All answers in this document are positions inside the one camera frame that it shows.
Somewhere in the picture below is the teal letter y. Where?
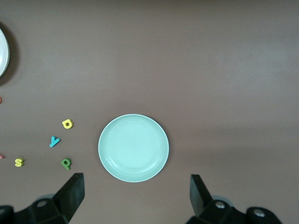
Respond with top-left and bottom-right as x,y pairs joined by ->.
49,136 -> 61,148

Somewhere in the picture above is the green plate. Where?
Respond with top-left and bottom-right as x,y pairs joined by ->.
98,113 -> 170,183

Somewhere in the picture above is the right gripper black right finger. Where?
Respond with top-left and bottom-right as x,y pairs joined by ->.
186,174 -> 284,224

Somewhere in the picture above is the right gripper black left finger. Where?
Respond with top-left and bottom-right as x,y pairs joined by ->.
0,172 -> 85,224

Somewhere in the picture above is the beige plate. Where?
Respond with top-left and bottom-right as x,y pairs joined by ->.
0,29 -> 11,79

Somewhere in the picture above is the green letter p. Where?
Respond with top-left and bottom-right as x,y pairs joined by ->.
60,158 -> 72,170

